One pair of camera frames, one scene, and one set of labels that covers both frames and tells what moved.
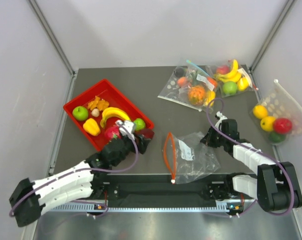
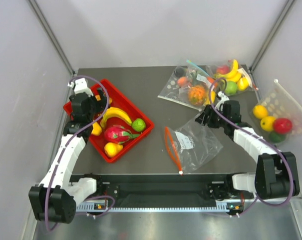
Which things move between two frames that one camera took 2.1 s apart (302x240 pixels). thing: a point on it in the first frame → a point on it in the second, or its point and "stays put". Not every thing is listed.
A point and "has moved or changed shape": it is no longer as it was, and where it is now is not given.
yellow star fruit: [91, 127] stays put
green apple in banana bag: [230, 87] stays put
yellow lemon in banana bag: [242, 84] stays put
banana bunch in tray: [112, 111] stays put
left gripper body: [139, 145] → [98, 106]
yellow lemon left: [260, 111] stays put
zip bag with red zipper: [187, 159] has moved or changed shape
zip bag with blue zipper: [197, 88] stays put
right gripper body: [215, 138] → [214, 120]
